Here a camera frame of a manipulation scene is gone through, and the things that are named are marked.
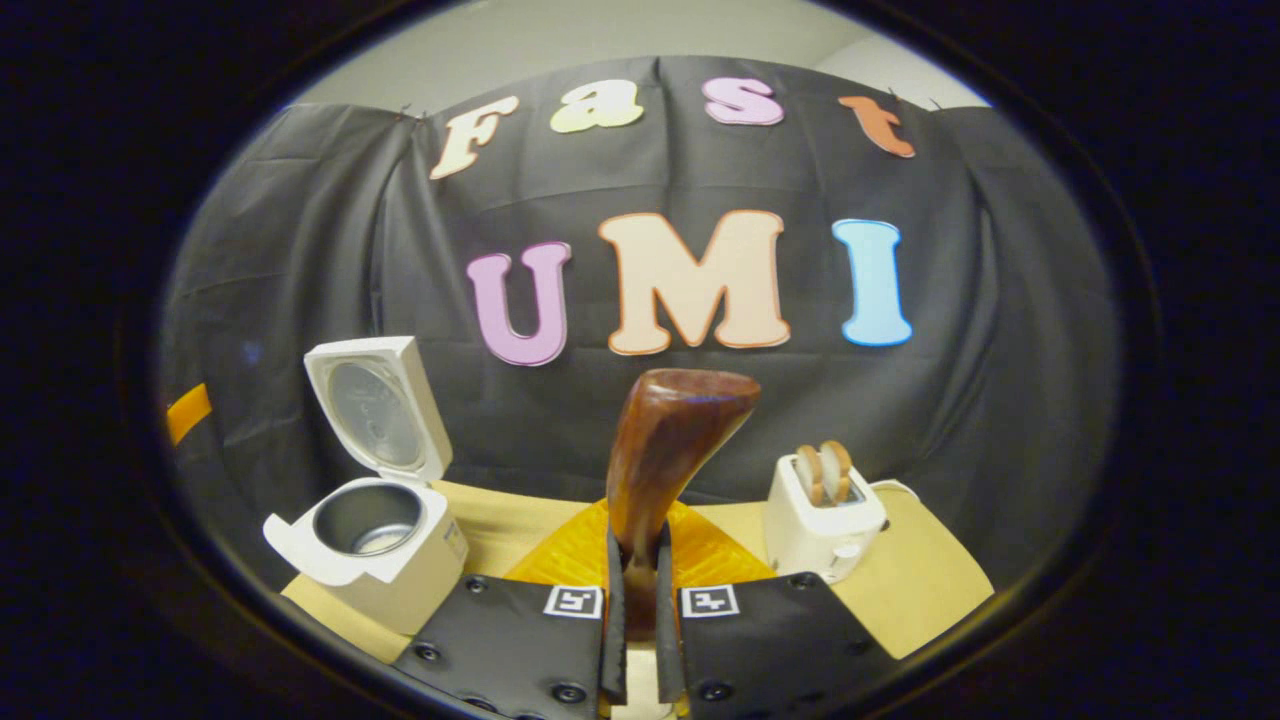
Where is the brown toast slice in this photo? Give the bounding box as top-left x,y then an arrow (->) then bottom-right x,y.
795,445 -> 826,506
820,440 -> 854,501

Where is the white rice cooker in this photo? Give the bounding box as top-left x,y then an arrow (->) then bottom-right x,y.
262,335 -> 469,636

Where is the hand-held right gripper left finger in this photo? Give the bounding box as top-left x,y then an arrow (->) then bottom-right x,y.
392,498 -> 629,720

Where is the black backdrop cloth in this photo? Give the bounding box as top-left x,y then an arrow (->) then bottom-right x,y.
160,55 -> 1121,591

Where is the brown wooden spoon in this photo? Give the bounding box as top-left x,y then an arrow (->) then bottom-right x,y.
605,368 -> 763,641

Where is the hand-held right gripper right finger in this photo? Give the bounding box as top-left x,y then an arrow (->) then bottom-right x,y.
655,498 -> 896,720

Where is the white toaster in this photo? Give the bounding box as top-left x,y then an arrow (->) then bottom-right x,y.
763,452 -> 889,584

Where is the cream rounded container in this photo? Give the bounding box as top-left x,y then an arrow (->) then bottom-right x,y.
626,645 -> 661,720

